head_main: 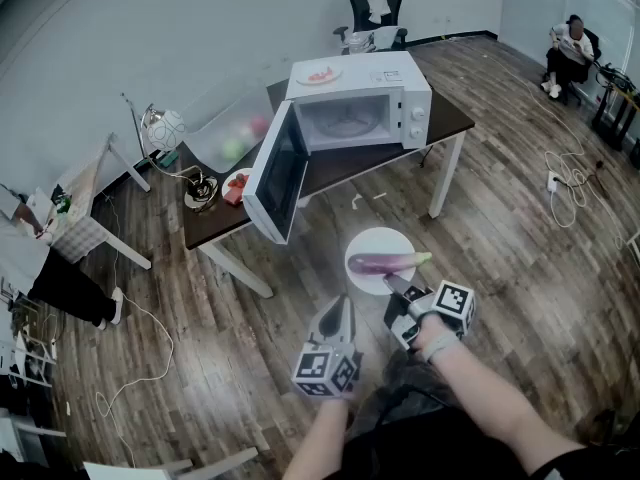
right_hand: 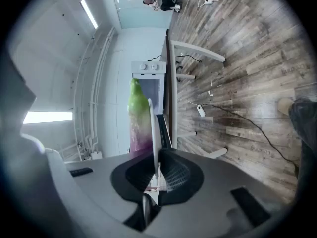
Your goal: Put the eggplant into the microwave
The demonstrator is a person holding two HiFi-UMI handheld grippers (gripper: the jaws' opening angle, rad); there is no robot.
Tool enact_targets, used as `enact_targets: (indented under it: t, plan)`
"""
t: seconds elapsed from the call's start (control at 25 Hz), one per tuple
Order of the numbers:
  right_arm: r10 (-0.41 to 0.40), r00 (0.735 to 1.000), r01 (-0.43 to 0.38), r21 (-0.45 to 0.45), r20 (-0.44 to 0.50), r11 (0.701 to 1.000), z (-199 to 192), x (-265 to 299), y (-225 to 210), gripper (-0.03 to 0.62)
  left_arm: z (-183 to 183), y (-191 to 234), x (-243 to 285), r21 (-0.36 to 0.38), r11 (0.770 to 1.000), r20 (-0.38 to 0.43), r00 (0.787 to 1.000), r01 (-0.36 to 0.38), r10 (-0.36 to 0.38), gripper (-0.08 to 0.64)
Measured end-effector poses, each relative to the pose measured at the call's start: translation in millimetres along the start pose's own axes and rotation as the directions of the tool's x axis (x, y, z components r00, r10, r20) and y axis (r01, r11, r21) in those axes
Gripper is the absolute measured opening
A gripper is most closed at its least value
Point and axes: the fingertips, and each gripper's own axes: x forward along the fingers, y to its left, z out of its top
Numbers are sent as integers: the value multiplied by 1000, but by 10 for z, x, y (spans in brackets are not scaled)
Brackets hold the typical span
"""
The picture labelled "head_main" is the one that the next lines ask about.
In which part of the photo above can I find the white table with checkered cloth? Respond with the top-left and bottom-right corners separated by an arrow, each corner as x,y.
27,132 -> 154,272

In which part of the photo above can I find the person's dark shirt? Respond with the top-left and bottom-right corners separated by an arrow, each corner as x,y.
344,382 -> 640,480

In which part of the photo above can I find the silver lamp with white globe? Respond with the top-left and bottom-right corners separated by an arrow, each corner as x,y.
119,92 -> 221,214

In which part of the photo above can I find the person's left forearm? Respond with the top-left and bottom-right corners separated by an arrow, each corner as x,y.
282,396 -> 351,480

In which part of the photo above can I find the clear plastic box with vegetables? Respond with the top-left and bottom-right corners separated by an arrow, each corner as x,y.
182,80 -> 276,174

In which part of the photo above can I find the white round plate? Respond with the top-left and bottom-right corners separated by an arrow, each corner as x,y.
344,227 -> 417,297

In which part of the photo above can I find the person's right forearm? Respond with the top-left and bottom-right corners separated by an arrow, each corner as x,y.
429,340 -> 586,469

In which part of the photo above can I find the white cable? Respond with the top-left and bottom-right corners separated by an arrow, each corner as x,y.
94,192 -> 176,469
479,52 -> 629,230

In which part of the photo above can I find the dark table with white legs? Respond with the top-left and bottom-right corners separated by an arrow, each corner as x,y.
177,42 -> 476,299

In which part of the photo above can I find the white bag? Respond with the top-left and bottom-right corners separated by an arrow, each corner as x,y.
373,26 -> 402,52

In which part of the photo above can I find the glass jar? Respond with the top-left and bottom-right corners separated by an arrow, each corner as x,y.
344,31 -> 376,56

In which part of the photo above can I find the white plate with tomatoes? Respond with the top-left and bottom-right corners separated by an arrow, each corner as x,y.
221,166 -> 255,207

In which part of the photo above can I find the person's right hand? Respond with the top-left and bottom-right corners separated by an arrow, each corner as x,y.
415,314 -> 454,349

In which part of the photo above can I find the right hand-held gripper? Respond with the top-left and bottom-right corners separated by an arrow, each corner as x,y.
383,273 -> 477,352

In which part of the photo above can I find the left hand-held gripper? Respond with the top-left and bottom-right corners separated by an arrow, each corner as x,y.
291,293 -> 364,400

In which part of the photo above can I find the black office chair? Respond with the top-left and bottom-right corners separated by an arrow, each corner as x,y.
333,0 -> 409,54

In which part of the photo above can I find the white frame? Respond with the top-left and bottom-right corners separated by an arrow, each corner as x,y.
82,446 -> 260,480

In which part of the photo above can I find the white microwave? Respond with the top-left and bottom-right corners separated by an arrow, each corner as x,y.
242,50 -> 434,246

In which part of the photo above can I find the grey wrist strap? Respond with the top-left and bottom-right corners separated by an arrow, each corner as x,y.
423,334 -> 460,364

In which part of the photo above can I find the purple eggplant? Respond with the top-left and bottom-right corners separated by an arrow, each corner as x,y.
348,251 -> 433,276

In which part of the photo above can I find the black equipment stand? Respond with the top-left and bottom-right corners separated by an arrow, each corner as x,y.
591,61 -> 640,153

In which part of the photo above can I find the white plate with red slices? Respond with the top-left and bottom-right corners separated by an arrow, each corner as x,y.
295,62 -> 345,87

